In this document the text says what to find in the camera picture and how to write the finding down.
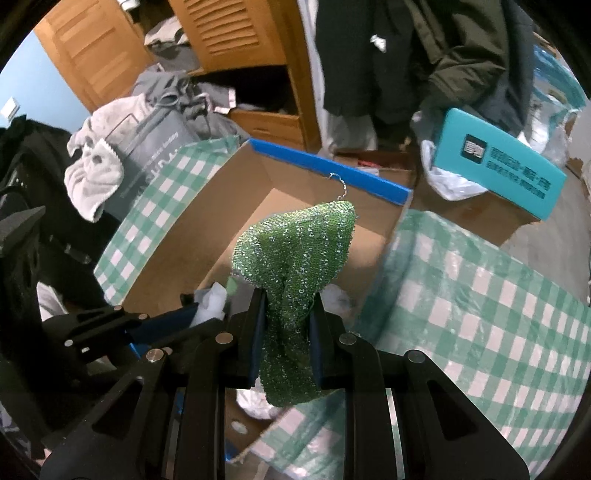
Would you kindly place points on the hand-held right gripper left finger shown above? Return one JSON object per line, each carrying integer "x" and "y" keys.
{"x": 258, "y": 332}

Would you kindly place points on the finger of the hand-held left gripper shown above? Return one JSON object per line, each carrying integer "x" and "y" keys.
{"x": 106, "y": 353}
{"x": 171, "y": 321}

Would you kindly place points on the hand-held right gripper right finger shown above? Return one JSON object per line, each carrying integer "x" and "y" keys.
{"x": 316, "y": 337}

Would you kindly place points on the green sparkly scouring cloth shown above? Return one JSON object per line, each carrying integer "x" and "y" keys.
{"x": 295, "y": 249}

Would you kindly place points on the cardboard box with blue edge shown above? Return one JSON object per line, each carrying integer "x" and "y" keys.
{"x": 286, "y": 184}

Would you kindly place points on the white sock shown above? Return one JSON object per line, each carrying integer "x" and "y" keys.
{"x": 210, "y": 307}

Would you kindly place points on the white fluffy cloth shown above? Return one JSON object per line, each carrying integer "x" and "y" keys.
{"x": 254, "y": 406}

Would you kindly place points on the green checked tablecloth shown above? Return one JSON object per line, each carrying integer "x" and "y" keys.
{"x": 461, "y": 300}

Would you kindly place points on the light grey fleece towel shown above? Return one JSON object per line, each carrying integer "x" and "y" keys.
{"x": 92, "y": 175}

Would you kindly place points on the dark grey printed bag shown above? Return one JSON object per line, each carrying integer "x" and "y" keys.
{"x": 157, "y": 138}

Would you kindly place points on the white plastic bag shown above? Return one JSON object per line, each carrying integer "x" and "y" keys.
{"x": 448, "y": 182}

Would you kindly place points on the black clothing pile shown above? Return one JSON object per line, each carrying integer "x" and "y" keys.
{"x": 41, "y": 157}

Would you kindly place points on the brown cardboard box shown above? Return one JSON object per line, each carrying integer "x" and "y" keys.
{"x": 485, "y": 212}

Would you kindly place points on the grey clothes pile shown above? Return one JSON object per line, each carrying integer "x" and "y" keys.
{"x": 171, "y": 92}

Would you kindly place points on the teal printed box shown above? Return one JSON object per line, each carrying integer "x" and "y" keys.
{"x": 498, "y": 166}

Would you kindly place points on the black jacket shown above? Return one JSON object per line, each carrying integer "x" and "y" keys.
{"x": 360, "y": 78}

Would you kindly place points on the wooden louvred cabinet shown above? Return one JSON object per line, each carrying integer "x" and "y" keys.
{"x": 231, "y": 37}

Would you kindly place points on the clear bluish plastic bags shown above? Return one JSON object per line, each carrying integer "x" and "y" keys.
{"x": 549, "y": 138}

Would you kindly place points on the dark olive jacket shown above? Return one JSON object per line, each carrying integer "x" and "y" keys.
{"x": 461, "y": 60}

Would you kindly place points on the white wall switch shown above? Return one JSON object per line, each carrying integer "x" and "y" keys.
{"x": 10, "y": 106}

